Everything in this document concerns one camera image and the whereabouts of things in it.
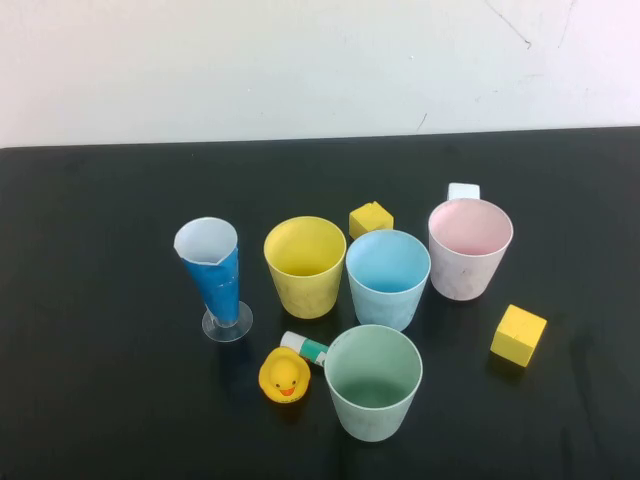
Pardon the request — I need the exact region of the blue paper-wrapped clear measuring glass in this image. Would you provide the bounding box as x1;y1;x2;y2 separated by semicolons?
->
173;216;255;344

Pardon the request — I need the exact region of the yellow rubber duck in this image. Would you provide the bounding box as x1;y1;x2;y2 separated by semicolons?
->
257;346;312;404

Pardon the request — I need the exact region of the green plastic cup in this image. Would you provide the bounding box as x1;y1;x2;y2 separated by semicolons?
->
323;324;424;444

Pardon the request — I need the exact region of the large yellow cube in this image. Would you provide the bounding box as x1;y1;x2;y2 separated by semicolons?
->
489;303;548;370

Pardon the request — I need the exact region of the light blue plastic cup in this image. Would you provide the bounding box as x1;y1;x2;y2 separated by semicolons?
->
345;229;432;332

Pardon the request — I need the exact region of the pink plastic cup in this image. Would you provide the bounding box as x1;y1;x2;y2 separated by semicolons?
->
427;198;515;303

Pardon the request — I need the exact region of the yellow plastic cup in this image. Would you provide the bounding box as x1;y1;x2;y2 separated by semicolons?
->
263;215;348;320

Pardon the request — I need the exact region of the green white glue stick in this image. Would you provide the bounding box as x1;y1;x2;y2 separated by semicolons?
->
279;330;330;369

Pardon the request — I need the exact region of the white cube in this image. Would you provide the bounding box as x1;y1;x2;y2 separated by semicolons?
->
447;182;482;202

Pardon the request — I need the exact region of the small yellow cube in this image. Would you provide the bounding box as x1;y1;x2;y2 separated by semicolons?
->
348;200;395;239

